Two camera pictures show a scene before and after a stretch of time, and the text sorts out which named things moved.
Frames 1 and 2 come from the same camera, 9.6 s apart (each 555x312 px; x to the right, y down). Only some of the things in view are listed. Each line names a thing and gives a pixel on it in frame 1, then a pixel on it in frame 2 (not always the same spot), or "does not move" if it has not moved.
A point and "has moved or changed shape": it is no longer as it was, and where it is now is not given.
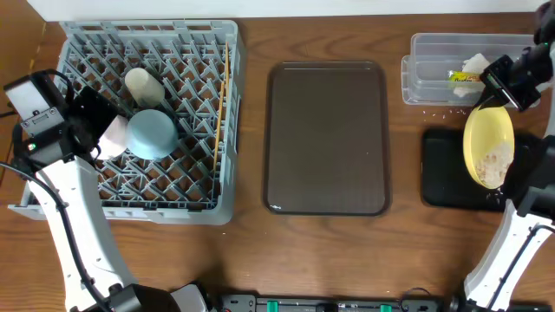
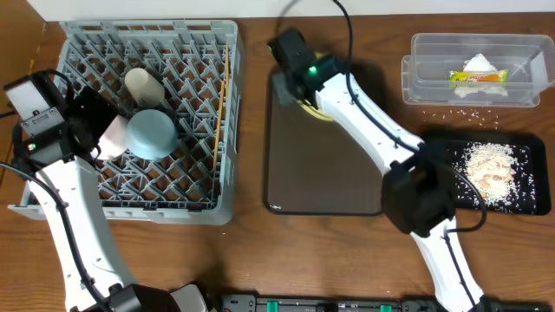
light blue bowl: [151, 134] does not move
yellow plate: [486, 128] to [310, 109]
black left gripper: [93, 115] does not move
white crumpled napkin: [474, 63] does not move
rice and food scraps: [493, 166] has moved or changed shape
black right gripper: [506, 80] to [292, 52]
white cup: [144, 88] does not move
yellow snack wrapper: [464, 76] does not move
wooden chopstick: [218, 124] does not move
